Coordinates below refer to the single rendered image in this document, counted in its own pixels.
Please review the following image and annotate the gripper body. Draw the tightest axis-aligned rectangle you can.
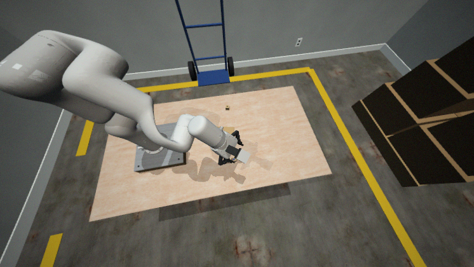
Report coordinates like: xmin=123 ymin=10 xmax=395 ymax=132
xmin=210 ymin=130 xmax=238 ymax=159

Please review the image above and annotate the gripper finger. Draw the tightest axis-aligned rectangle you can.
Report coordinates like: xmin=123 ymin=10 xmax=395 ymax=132
xmin=232 ymin=130 xmax=244 ymax=146
xmin=218 ymin=156 xmax=235 ymax=165

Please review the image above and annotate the tan flat mat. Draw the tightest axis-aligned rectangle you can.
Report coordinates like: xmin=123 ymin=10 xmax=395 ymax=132
xmin=223 ymin=127 xmax=234 ymax=134

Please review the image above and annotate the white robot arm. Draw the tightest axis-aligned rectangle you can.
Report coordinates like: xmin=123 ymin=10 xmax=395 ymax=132
xmin=0 ymin=30 xmax=226 ymax=154

